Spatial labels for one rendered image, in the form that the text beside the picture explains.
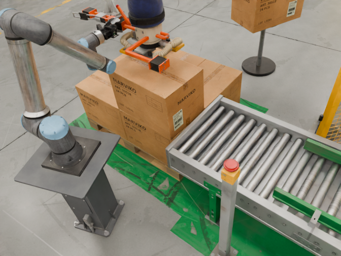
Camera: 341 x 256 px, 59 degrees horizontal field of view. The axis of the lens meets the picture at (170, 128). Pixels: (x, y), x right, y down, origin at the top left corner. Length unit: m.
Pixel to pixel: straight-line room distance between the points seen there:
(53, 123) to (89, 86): 1.13
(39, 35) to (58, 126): 0.50
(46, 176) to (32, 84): 0.56
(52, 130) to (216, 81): 1.50
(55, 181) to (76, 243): 0.76
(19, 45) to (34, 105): 0.35
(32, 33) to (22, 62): 0.22
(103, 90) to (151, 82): 0.80
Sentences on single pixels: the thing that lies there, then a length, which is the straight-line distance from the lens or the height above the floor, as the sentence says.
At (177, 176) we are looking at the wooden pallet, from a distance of 2.58.
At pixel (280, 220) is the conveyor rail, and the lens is 1.88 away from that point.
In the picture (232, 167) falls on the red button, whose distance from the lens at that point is 1.41.
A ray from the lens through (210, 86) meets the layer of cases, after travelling 2.65.
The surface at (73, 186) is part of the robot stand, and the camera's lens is 1.86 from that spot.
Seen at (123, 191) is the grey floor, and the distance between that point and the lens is 2.66.
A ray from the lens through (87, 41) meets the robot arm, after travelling 2.00.
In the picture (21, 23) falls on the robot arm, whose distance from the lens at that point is 1.62.
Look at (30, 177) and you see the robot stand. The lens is 2.02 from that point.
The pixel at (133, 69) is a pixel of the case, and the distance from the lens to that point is 2.23.
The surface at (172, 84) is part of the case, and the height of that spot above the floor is 0.94.
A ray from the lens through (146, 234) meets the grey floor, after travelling 2.42.
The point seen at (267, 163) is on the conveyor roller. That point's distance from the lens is 2.08.
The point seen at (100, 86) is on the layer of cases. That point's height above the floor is 0.54.
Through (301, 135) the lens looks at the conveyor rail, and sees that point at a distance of 2.26.
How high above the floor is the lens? 2.17
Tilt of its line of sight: 45 degrees down
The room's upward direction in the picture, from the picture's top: 8 degrees counter-clockwise
